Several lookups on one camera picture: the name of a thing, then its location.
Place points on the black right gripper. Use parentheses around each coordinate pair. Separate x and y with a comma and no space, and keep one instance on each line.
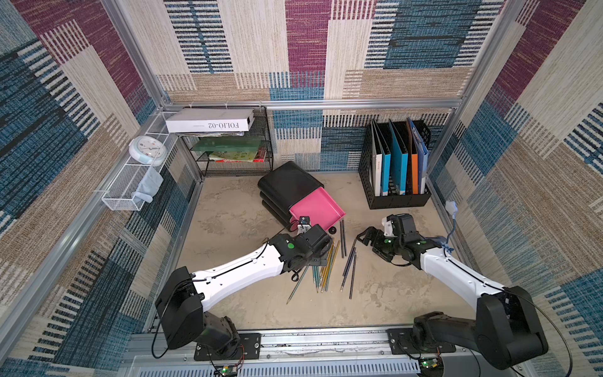
(381,240)

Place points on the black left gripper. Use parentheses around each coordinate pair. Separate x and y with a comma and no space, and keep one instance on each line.
(318,260)

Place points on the pink top drawer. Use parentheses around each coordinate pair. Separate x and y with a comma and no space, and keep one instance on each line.
(321,209)

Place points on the black pink drawer unit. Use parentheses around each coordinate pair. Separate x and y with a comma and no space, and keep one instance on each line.
(285,186)

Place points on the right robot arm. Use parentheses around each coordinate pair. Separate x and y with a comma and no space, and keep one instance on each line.
(506,329)

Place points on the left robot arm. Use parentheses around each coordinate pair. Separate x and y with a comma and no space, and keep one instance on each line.
(184,303)

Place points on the yellow pencil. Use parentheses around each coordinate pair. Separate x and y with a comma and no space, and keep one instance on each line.
(326,269)
(334,256)

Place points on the dark blue pencil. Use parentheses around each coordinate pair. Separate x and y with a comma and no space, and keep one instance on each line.
(349,262)
(352,282)
(344,279)

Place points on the black pencil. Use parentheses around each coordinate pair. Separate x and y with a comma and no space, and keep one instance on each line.
(340,240)
(345,238)

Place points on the light blue binder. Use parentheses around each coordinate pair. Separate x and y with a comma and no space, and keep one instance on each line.
(399,163)
(385,152)

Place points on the black plastic file organizer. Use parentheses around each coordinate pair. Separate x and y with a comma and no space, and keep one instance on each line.
(370,169)

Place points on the orange binder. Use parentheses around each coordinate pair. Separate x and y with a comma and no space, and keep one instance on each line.
(413,164)

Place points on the dark blue binder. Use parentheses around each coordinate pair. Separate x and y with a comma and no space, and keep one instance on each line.
(423,156)

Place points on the black mesh shelf rack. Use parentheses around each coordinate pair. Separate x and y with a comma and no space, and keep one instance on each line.
(234,154)

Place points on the green book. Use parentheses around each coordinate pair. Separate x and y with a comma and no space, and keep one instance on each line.
(228,144)

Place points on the light blue cloth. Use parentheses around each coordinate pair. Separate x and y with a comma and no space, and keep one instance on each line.
(148,187)

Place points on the white folio box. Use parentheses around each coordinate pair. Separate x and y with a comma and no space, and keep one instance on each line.
(205,120)

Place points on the white round clock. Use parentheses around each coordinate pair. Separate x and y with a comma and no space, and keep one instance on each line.
(148,151)

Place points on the blue white cable connector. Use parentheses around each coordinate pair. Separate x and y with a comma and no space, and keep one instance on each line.
(452,208)

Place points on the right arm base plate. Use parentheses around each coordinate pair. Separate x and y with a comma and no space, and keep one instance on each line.
(403,341)

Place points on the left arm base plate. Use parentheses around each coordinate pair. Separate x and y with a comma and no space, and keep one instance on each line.
(245,346)

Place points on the white wire basket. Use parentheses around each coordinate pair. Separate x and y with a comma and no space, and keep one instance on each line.
(118,195)

